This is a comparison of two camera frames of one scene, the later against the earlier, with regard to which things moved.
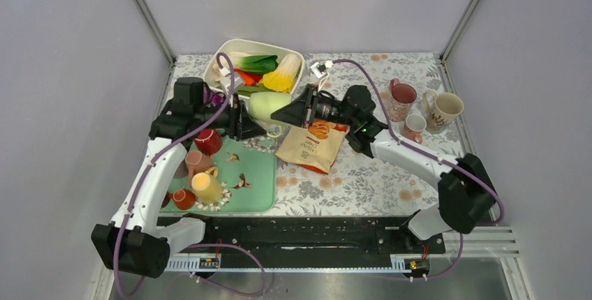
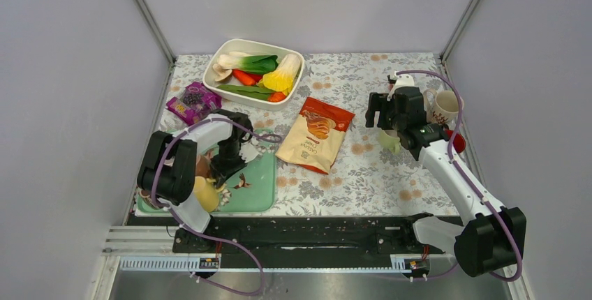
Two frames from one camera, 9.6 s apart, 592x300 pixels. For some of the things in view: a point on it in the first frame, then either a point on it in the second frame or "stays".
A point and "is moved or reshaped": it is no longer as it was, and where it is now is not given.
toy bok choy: x=253 y=63 stays
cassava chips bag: x=315 y=147 stays
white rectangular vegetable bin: x=218 y=47 stays
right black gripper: x=300 y=110 to x=378 y=102
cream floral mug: x=442 y=109 stays
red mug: x=209 y=141 is moved or reshaped
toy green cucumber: x=246 y=91 stays
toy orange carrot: x=248 y=79 stays
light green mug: x=263 y=105 is moved or reshaped
